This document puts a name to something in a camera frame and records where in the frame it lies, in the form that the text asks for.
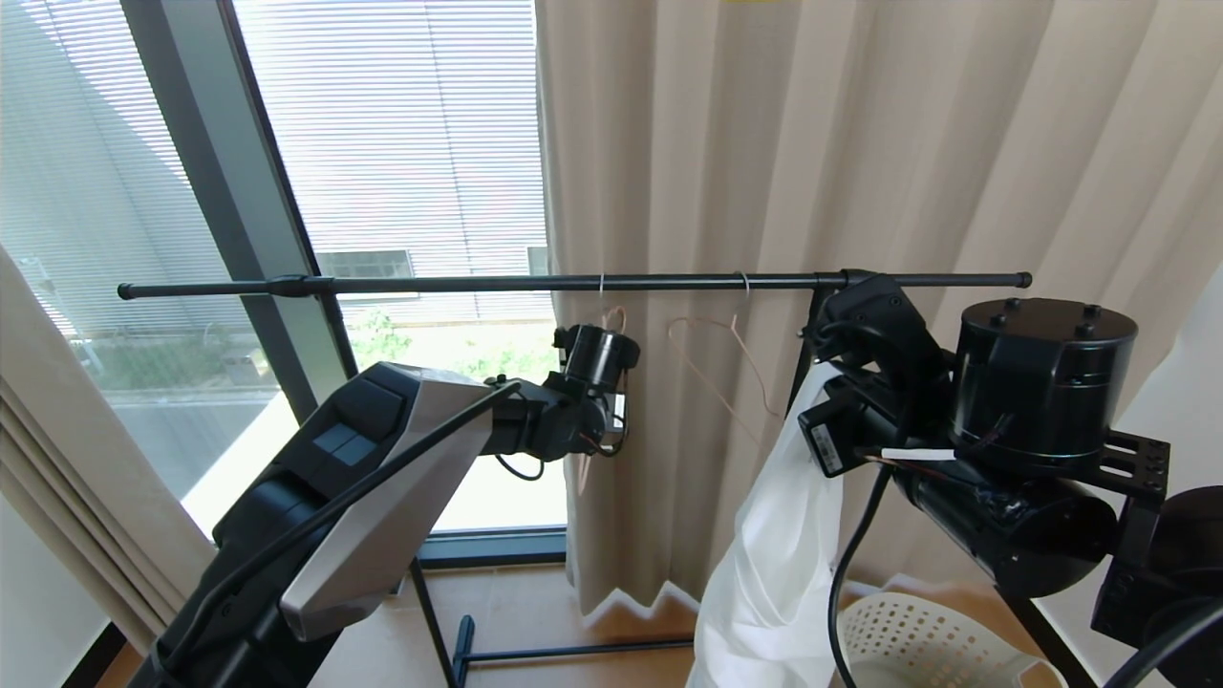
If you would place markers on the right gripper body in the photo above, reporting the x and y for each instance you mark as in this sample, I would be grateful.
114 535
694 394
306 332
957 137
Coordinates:
1003 535

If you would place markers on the white laundry basket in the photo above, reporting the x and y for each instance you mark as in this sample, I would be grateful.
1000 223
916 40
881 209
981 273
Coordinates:
917 635

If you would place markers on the pink clothes hanger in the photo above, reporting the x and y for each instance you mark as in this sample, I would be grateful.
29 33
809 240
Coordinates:
744 287
582 473

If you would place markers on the window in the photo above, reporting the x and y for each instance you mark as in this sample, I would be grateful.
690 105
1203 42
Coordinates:
411 143

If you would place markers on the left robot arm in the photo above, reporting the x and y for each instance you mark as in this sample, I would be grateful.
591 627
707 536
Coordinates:
382 478

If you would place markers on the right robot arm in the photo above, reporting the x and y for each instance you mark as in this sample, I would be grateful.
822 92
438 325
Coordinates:
1041 382

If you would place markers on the white garment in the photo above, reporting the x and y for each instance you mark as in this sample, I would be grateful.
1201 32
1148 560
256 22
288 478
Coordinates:
764 573

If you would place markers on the black clothes rack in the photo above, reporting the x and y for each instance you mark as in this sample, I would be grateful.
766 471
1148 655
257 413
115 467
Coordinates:
478 284

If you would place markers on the beige curtain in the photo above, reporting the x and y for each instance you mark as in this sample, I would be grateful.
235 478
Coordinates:
764 143
76 478

